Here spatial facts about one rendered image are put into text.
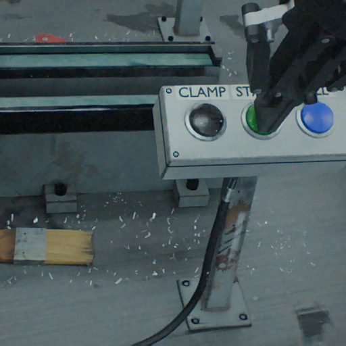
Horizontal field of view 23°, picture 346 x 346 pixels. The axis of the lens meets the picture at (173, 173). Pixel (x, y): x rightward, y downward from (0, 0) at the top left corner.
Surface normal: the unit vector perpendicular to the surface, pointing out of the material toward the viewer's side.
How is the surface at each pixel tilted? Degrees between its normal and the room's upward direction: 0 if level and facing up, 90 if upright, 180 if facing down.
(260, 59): 120
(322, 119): 32
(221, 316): 0
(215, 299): 90
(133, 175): 90
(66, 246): 2
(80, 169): 90
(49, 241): 1
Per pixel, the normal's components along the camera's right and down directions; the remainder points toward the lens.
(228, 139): 0.18, -0.33
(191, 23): 0.18, 0.65
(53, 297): 0.11, -0.76
